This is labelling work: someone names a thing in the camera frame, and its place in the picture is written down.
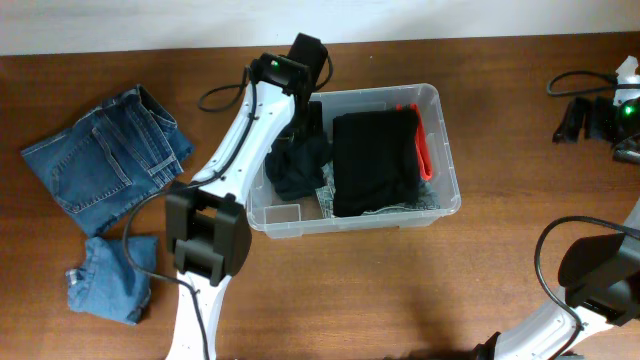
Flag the light blue jeans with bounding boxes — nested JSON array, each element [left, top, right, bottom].
[[316, 161, 440, 218]]

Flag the clear plastic storage bin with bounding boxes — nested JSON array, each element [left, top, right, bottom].
[[246, 83, 461, 239]]

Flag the black red garment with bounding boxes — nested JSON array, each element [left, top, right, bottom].
[[332, 106, 440, 217]]

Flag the medium blue denim garment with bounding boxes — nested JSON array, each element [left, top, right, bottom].
[[65, 237, 151, 326]]

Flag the dark blue jeans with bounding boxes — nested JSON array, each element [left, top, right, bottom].
[[21, 85, 194, 237]]

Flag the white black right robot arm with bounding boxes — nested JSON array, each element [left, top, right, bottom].
[[472, 96, 639, 359]]

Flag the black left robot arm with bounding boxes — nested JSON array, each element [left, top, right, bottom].
[[165, 33, 331, 359]]

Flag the black right camera cable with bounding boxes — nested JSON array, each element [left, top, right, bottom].
[[533, 69, 640, 360]]

